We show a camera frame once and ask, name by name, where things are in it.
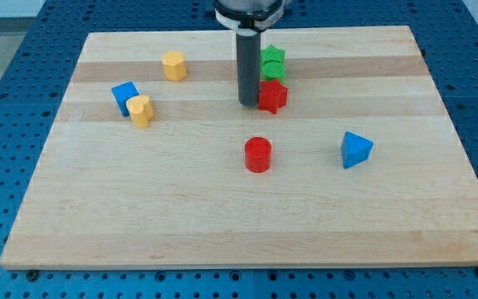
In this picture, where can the red cylinder block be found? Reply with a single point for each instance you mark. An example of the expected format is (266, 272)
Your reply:
(258, 154)

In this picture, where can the red star block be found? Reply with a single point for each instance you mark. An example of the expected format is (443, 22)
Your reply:
(272, 96)

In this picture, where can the green cylinder block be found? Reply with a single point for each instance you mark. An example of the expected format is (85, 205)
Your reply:
(274, 71)

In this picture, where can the light wooden board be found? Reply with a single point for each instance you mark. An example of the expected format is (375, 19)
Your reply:
(177, 194)

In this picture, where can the green star block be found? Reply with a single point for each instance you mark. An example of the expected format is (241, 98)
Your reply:
(272, 54)

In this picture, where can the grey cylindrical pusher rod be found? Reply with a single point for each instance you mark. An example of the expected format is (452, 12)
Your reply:
(248, 50)

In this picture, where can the yellow heart block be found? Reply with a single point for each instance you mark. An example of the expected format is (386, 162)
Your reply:
(140, 110)

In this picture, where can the yellow hexagon block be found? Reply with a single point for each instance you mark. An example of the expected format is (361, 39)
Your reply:
(174, 65)

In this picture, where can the blue triangle block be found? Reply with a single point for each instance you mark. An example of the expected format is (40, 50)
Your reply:
(354, 149)

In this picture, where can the blue cube block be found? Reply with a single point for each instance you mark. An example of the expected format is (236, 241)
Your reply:
(122, 93)

